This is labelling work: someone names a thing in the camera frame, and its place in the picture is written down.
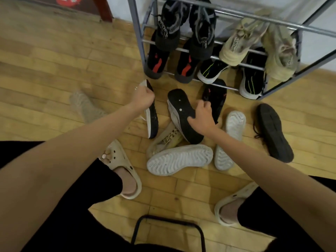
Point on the person's left hand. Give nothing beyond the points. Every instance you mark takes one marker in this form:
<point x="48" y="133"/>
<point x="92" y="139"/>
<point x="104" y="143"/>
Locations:
<point x="143" y="98"/>

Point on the person's right hand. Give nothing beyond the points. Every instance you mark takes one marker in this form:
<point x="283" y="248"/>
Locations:
<point x="203" y="119"/>

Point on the black shoe with orange mark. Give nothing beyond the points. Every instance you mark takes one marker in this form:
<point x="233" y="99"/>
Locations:
<point x="216" y="99"/>

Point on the white green-tab sneaker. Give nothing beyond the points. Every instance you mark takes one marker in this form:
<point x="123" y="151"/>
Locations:
<point x="231" y="136"/>
<point x="179" y="159"/>

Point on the black red sneaker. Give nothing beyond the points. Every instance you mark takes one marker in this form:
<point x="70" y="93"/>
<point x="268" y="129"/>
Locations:
<point x="186" y="68"/>
<point x="156" y="62"/>

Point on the tan knit sneaker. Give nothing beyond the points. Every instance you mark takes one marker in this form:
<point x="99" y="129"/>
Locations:
<point x="165" y="139"/>
<point x="86" y="107"/>

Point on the black green-striped sneaker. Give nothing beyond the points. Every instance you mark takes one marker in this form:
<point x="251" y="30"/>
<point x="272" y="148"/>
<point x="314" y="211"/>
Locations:
<point x="210" y="70"/>
<point x="252" y="81"/>

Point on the grey metal shoe rack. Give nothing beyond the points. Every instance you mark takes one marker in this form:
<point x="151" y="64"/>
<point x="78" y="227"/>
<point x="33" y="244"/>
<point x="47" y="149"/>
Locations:
<point x="138" y="36"/>

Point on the dark grey laced shoe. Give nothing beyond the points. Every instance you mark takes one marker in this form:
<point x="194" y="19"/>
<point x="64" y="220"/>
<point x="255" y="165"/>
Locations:
<point x="274" y="132"/>

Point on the black grey strap sneaker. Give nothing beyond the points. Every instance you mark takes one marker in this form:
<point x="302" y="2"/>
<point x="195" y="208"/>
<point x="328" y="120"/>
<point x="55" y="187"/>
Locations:
<point x="203" y="28"/>
<point x="170" y="26"/>

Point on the beige chunky sneaker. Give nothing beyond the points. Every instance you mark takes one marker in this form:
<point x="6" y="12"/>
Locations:
<point x="241" y="41"/>
<point x="282" y="57"/>

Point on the person's right forearm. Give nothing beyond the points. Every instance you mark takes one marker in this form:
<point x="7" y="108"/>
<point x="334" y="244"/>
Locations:
<point x="275" y="181"/>

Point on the person's left forearm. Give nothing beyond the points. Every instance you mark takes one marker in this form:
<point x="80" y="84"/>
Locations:
<point x="65" y="154"/>

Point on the person's left foot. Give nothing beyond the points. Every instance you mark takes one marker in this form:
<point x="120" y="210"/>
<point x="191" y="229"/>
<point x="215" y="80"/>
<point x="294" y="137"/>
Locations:
<point x="128" y="181"/>

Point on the person's foot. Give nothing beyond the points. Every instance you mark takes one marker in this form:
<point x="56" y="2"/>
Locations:
<point x="128" y="181"/>
<point x="231" y="212"/>

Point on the person's right foot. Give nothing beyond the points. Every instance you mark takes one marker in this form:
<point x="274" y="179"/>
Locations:
<point x="231" y="212"/>

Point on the person's black trousers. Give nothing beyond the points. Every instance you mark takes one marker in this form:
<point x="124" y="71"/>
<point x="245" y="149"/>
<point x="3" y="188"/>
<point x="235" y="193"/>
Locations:
<point x="78" y="212"/>

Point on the cream clog with flower charm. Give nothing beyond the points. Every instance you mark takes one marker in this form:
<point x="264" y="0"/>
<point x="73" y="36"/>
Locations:
<point x="118" y="157"/>

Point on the cream clog with pink charm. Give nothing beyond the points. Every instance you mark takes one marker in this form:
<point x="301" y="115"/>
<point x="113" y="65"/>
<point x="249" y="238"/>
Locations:
<point x="231" y="199"/>

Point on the dark brown door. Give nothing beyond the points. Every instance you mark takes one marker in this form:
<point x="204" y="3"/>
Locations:
<point x="89" y="5"/>

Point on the black metal stool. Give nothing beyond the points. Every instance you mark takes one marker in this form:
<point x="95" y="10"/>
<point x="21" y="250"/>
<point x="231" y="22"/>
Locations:
<point x="202" y="240"/>

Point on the red round sticker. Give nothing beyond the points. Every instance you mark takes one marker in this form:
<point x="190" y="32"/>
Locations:
<point x="68" y="0"/>

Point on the red door frame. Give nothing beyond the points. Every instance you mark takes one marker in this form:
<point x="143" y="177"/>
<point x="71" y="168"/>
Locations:
<point x="103" y="10"/>

